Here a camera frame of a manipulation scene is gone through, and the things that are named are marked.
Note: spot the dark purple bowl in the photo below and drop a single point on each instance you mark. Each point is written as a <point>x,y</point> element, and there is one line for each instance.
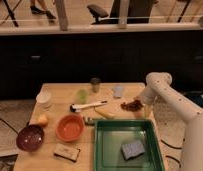
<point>30,138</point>

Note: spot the small blue-grey cloth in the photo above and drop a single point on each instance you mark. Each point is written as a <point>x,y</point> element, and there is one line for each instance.
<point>118,91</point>

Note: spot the blue-grey sponge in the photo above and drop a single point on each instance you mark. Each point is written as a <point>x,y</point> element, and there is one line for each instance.
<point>132,149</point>

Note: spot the wooden block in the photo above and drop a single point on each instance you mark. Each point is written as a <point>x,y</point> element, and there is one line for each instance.
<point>67,152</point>

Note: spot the green small tool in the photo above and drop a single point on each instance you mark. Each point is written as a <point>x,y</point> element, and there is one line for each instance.
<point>89,121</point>

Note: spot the glass spice jar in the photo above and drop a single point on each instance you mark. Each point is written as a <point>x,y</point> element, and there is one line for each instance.
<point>95,84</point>

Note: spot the green plastic tray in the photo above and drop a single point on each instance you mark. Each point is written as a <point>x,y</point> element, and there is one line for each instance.
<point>110,135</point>

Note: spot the bunch of red grapes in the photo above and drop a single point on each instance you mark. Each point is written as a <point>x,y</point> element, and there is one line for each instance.
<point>133,106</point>

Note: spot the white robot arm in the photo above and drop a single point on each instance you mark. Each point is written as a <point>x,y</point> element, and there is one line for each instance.
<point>159,84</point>

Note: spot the yellow banana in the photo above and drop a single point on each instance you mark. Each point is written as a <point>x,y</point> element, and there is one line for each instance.
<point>104,113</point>

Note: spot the orange-red bowl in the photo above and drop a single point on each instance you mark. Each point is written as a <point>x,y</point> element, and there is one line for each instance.
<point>69,128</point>

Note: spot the black cabinet counter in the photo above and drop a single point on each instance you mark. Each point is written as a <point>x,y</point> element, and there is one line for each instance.
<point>28,60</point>

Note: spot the black office chair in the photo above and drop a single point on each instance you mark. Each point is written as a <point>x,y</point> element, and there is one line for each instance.
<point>100,15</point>

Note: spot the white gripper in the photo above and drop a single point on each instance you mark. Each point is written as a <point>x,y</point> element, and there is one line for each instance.
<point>147,96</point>

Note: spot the light green cup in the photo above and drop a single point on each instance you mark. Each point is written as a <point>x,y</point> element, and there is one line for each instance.
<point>81,96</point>

